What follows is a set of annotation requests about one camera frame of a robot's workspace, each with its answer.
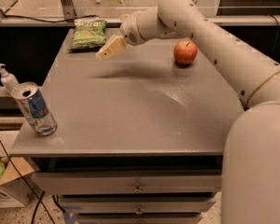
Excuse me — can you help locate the redbull can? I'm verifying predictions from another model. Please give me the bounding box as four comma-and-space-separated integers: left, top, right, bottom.
11, 82, 57, 136

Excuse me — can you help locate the grey drawer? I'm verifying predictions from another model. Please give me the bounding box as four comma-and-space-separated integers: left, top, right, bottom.
32, 170, 221, 195
60, 193, 216, 215
77, 214, 203, 224

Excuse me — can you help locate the clear pump dispenser bottle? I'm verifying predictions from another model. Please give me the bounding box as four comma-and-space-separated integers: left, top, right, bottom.
0, 63, 19, 93

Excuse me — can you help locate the green jalapeno chip bag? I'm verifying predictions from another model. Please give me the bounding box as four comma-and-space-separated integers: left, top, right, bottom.
70, 20, 106, 50

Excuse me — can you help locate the red apple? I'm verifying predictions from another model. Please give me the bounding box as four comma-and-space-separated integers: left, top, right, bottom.
174, 39, 198, 64

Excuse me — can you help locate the middle grey drawer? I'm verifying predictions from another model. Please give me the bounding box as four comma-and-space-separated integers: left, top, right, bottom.
60, 193, 216, 215

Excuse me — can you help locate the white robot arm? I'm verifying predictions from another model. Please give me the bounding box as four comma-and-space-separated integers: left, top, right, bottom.
97, 0, 280, 224

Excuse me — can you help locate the grey drawer cabinet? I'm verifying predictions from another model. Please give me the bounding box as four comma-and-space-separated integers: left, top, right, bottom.
8, 26, 245, 224

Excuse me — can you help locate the cardboard box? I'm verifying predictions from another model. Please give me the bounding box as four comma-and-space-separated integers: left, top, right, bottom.
0, 156, 41, 224

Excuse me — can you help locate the top grey drawer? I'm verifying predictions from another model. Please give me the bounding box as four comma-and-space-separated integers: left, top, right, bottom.
32, 170, 221, 195

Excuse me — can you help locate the left metal bracket post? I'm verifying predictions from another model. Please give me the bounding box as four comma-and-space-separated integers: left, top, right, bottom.
61, 0, 87, 20

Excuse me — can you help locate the black cable on floor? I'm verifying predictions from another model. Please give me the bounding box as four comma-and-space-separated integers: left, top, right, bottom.
0, 125, 56, 224

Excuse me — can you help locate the black cable on ledge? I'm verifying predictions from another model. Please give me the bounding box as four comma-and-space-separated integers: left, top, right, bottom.
3, 14, 99, 24

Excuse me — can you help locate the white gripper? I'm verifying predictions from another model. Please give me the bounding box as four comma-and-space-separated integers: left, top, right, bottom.
95, 12, 146, 61

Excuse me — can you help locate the bottom grey drawer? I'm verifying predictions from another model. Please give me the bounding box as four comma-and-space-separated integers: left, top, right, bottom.
77, 214, 203, 224

